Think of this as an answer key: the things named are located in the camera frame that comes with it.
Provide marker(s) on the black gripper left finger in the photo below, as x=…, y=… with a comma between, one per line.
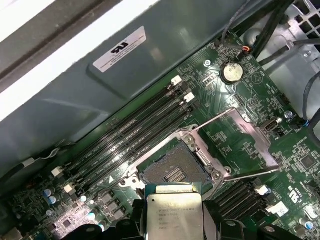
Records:
x=137, y=225

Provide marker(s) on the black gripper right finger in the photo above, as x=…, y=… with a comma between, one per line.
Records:
x=212, y=225

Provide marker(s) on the silver CPU chip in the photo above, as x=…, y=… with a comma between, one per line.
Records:
x=175, y=215

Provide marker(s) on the CPU socket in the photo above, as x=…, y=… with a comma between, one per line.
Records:
x=160, y=165

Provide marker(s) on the black RAM slot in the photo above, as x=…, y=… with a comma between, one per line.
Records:
x=136, y=151
x=123, y=134
x=235, y=198
x=117, y=126
x=240, y=206
x=129, y=142
x=257, y=222
x=246, y=215

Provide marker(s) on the silver internal USB port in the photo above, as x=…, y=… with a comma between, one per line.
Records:
x=270, y=126

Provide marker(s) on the green motherboard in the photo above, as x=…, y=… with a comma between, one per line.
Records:
x=217, y=100

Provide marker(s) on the black grey PC case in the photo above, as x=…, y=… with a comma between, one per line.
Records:
x=75, y=100

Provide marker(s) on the round coin battery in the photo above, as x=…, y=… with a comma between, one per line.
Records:
x=231, y=72

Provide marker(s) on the white label sticker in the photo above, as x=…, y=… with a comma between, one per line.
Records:
x=120, y=50

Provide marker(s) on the silver drive cage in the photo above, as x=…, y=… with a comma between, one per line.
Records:
x=308, y=50

